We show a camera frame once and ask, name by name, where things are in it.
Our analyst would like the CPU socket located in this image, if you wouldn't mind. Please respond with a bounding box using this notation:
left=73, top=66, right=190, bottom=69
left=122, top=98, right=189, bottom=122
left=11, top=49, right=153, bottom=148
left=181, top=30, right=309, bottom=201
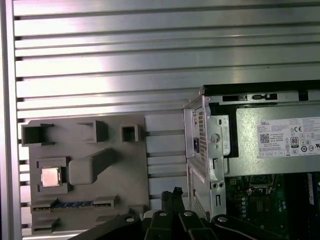
left=248, top=194, right=276, bottom=218

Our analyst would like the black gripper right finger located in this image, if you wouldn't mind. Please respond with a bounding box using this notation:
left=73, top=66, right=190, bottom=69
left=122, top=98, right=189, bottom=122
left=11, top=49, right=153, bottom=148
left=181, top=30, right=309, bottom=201
left=172, top=186, right=285, bottom=240

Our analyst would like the RAM stick blue sticker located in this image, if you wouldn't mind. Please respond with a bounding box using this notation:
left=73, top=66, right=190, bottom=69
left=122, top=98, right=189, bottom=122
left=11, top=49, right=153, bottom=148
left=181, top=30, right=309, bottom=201
left=305, top=172, right=317, bottom=240

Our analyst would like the grey power supply unit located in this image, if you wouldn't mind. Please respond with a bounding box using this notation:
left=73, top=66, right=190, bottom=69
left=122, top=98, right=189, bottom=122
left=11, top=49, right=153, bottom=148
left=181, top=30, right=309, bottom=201
left=234, top=104, right=320, bottom=174

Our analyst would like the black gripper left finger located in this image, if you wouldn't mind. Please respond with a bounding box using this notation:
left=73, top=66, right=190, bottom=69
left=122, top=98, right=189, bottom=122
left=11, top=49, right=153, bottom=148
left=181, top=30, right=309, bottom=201
left=76, top=190, right=180, bottom=240

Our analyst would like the black PC case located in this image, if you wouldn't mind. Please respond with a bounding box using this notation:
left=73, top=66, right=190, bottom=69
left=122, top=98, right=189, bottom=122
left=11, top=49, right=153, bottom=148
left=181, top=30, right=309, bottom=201
left=182, top=79, right=320, bottom=240

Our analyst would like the CPU with silver top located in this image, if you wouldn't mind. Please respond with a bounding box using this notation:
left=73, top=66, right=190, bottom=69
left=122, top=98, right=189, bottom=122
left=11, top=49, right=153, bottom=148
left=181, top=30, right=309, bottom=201
left=41, top=166, right=62, bottom=188

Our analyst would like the grey parts rack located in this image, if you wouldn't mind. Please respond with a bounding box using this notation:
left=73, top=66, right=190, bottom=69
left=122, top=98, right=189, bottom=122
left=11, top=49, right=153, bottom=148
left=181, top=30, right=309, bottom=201
left=21, top=114, right=151, bottom=237

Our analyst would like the green motherboard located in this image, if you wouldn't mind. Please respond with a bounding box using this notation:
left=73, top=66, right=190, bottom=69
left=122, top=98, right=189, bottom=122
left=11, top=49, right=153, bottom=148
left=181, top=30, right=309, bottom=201
left=224, top=172, right=320, bottom=233

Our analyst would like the metal socket cover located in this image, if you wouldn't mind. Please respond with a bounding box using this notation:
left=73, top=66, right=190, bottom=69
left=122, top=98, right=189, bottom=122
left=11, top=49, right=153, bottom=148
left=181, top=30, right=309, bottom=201
left=246, top=173, right=280, bottom=196

